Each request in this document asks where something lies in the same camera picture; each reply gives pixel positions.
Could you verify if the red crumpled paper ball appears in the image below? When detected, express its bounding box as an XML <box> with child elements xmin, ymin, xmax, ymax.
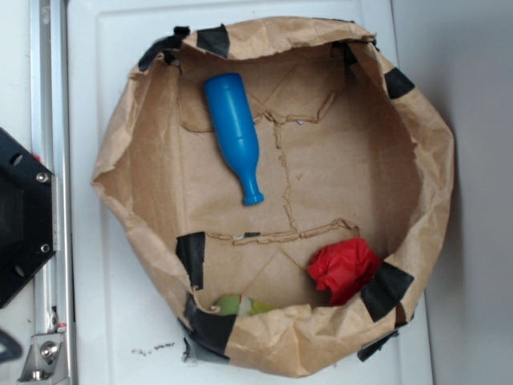
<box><xmin>307</xmin><ymin>237</ymin><xmax>382</xmax><ymax>306</ymax></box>

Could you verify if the brown paper bag bin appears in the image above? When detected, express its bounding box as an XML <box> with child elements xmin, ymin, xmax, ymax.
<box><xmin>92</xmin><ymin>17</ymin><xmax>454</xmax><ymax>377</ymax></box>

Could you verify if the aluminium extrusion rail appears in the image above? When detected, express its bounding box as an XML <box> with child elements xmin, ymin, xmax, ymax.
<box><xmin>29</xmin><ymin>1</ymin><xmax>79</xmax><ymax>384</ymax></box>

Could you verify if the metal corner bracket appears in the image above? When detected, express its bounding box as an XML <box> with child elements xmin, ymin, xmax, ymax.
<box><xmin>17</xmin><ymin>333</ymin><xmax>70</xmax><ymax>385</ymax></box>

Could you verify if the blue plastic bottle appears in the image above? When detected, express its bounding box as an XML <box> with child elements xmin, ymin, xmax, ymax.
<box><xmin>204</xmin><ymin>73</ymin><xmax>265</xmax><ymax>205</ymax></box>

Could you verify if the green and white object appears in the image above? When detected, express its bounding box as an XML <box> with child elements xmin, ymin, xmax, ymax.
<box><xmin>216</xmin><ymin>294</ymin><xmax>276</xmax><ymax>317</ymax></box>

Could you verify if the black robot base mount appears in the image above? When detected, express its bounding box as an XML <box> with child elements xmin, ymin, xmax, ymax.
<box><xmin>1</xmin><ymin>130</ymin><xmax>55</xmax><ymax>308</ymax></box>

